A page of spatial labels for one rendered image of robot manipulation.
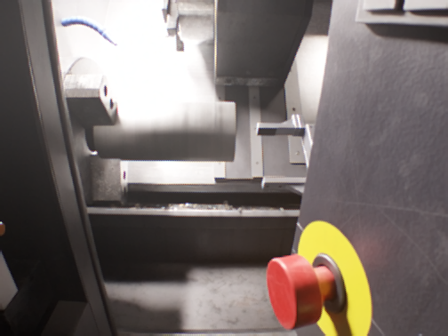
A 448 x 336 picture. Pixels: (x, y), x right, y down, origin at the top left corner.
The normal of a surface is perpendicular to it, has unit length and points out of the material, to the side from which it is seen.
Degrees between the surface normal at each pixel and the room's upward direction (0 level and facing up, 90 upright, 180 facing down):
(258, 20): 132
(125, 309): 0
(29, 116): 87
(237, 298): 0
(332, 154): 90
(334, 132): 90
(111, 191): 66
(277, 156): 45
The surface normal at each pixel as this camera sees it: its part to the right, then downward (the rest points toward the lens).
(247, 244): 0.04, 0.48
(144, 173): 0.05, -0.28
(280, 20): 0.00, 0.95
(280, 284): -0.97, 0.09
